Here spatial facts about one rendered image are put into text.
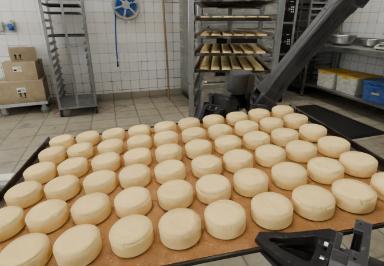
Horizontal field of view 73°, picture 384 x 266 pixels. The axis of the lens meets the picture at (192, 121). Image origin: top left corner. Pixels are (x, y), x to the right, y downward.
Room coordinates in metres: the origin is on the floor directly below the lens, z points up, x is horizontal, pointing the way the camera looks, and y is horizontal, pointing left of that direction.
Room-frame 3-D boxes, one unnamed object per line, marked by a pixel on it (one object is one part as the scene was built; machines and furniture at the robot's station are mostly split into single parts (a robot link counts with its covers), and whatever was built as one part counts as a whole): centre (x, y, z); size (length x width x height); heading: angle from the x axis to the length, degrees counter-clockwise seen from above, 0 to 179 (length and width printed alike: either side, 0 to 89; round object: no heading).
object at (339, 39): (4.18, -2.31, 0.95); 0.39 x 0.39 x 0.14
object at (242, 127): (0.52, -0.12, 1.00); 0.05 x 0.05 x 0.02
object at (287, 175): (0.33, -0.14, 1.00); 0.05 x 0.05 x 0.02
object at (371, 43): (3.84, -2.54, 0.93); 0.27 x 0.27 x 0.10
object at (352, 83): (3.81, -2.45, 0.36); 0.47 x 0.38 x 0.26; 107
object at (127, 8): (4.22, 0.99, 1.10); 0.41 x 0.17 x 1.10; 107
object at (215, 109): (0.63, -0.05, 0.97); 0.09 x 0.07 x 0.07; 144
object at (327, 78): (4.19, -2.33, 0.36); 0.47 x 0.39 x 0.26; 105
